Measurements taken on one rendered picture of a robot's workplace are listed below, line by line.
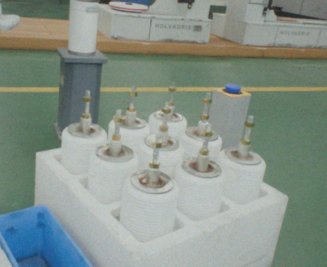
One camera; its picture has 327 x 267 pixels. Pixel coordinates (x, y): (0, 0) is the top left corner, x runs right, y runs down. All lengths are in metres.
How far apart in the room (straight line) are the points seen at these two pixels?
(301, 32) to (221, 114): 2.75
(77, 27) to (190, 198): 0.75
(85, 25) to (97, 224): 0.74
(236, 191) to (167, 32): 2.33
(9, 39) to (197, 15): 1.43
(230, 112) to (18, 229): 0.57
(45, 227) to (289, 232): 0.61
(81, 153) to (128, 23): 2.17
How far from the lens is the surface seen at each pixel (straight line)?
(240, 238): 0.82
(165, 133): 0.82
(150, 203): 0.65
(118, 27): 2.92
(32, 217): 0.85
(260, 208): 0.83
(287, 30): 3.65
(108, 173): 0.74
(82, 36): 1.30
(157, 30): 3.02
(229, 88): 1.04
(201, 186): 0.73
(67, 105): 1.35
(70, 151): 0.84
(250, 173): 0.81
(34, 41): 2.74
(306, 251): 1.09
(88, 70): 1.31
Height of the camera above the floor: 0.59
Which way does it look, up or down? 20 degrees down
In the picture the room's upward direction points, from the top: 7 degrees clockwise
